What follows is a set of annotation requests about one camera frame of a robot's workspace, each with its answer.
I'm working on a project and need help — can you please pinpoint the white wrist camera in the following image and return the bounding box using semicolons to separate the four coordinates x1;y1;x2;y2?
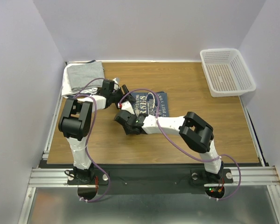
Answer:
118;101;134;114
113;77;120;91

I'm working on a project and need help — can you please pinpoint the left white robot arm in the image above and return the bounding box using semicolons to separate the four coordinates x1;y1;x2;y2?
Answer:
58;79;128;185

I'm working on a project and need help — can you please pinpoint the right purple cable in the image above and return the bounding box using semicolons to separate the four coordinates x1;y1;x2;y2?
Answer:
118;88;242;202

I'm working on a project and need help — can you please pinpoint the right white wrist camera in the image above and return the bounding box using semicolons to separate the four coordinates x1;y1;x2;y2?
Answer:
118;101;134;114

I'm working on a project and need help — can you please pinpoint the aluminium frame rail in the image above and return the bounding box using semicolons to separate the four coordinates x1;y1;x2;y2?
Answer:
28;168;77;188

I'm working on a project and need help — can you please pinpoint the folded white tank top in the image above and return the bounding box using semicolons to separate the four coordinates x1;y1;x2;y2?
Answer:
61;63;98;96

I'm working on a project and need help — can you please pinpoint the folded grey tank top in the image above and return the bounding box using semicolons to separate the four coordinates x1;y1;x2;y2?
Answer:
66;62;105;91

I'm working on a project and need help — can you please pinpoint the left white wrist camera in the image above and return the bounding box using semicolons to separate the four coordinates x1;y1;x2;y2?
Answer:
113;77;120;91

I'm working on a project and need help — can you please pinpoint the white plastic basket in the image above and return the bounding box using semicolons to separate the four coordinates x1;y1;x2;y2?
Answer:
200;48;256;97

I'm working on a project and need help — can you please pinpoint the blue tank top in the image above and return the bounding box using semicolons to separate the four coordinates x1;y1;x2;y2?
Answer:
127;91;169;117

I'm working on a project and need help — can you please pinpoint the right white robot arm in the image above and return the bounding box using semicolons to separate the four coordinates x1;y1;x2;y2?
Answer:
114;110;224;182

